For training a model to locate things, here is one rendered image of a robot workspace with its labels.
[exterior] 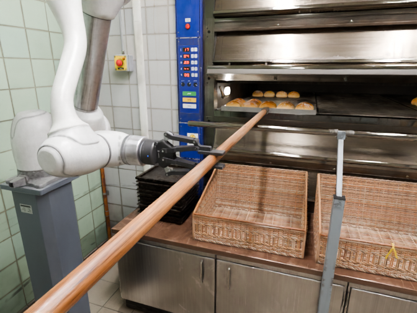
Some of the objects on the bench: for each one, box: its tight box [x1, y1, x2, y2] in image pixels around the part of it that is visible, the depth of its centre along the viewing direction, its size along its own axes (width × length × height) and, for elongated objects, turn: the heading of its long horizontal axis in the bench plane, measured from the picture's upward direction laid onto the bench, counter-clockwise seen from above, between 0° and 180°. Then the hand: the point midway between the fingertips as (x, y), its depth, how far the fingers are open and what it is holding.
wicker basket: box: [313, 173, 417, 282], centre depth 142 cm, size 49×56×28 cm
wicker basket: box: [192, 163, 308, 259], centre depth 160 cm, size 49×56×28 cm
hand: (211, 158), depth 79 cm, fingers closed on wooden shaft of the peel, 3 cm apart
